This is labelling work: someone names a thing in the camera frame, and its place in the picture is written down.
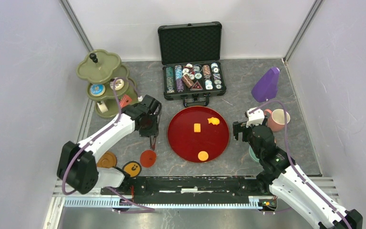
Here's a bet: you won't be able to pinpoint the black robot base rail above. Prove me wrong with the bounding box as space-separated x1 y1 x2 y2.
65 176 277 214

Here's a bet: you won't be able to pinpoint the pink mug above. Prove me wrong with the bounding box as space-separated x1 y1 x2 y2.
264 109 291 132

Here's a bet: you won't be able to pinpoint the orange fish cookie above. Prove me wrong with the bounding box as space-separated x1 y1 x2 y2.
207 117 220 125

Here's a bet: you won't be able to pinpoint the yellow rectangular biscuit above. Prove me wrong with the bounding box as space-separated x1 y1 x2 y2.
193 123 201 133

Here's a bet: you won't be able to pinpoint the purple pitcher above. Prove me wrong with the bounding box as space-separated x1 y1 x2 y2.
251 67 280 103

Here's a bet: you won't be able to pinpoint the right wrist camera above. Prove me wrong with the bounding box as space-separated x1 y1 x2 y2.
245 107 265 127

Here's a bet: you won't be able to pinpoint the metal tongs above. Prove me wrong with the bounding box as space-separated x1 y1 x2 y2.
150 135 157 151

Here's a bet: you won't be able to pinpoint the pink triangular cake slice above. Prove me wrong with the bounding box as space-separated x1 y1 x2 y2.
120 94 133 108

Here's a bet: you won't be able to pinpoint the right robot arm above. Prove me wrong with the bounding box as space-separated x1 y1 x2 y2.
233 122 363 229

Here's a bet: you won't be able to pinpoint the orange face coaster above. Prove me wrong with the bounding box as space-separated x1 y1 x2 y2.
122 161 142 177

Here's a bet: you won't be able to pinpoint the brown wooden coaster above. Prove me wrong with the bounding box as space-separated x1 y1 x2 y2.
96 151 117 168

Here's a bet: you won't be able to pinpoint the black poker chip case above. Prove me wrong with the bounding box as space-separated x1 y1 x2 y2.
157 21 226 107

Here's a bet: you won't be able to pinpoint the teal cup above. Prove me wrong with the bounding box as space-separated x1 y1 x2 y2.
249 146 259 163

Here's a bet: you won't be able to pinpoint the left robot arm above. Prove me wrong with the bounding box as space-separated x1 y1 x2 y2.
57 95 162 195

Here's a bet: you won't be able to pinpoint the white roll cake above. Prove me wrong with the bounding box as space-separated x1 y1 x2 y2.
96 101 109 113

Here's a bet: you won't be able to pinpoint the green three-tier dessert stand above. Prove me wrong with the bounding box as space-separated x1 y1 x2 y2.
76 49 139 118

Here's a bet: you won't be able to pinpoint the blue donut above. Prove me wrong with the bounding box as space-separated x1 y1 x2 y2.
89 84 106 97

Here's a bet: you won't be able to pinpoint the red round coaster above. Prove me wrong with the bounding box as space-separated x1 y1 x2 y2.
140 150 157 168

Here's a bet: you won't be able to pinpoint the orange round cookie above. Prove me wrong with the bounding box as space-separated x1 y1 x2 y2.
197 151 209 161

